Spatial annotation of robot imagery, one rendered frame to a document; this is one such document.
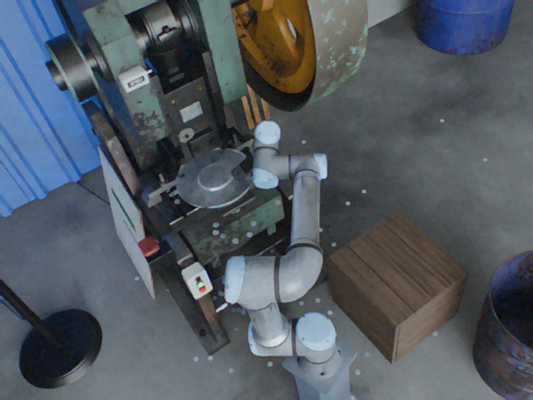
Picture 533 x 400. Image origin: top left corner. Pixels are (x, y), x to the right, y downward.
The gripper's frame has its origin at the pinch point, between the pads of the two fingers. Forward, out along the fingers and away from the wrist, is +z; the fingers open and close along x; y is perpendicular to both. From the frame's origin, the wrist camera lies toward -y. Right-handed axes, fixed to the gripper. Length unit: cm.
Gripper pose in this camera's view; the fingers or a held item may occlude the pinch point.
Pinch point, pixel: (251, 177)
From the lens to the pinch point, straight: 192.5
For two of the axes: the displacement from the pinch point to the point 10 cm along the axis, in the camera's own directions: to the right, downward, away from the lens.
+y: 8.1, -5.1, 2.9
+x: -5.7, -8.0, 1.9
